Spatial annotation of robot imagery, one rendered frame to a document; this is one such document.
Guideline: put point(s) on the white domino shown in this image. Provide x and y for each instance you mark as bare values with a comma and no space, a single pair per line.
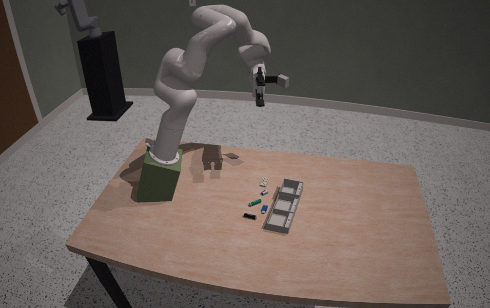
264,182

